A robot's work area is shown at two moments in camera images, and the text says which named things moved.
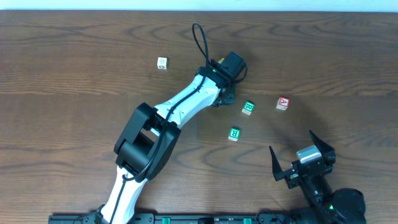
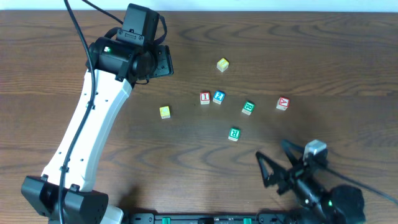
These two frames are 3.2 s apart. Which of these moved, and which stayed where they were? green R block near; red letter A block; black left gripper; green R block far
Moved: black left gripper
Stayed: green R block near; green R block far; red letter A block
